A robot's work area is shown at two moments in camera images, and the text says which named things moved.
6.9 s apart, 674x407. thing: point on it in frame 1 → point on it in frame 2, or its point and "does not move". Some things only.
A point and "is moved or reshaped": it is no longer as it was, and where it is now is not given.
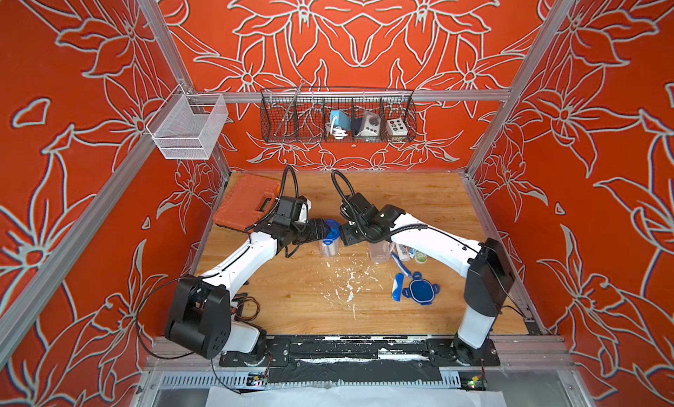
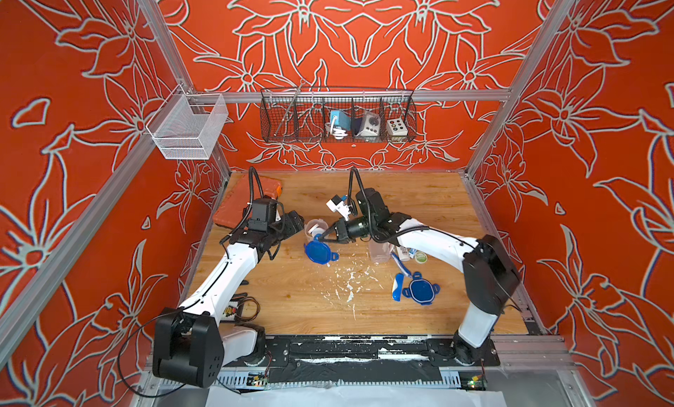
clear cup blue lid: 331,246 is moved or reshaped
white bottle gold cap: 404,253 does not move
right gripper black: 345,234 does not move
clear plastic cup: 380,252 does not move
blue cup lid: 333,232 is moved or reshaped
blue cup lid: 421,290 does not move
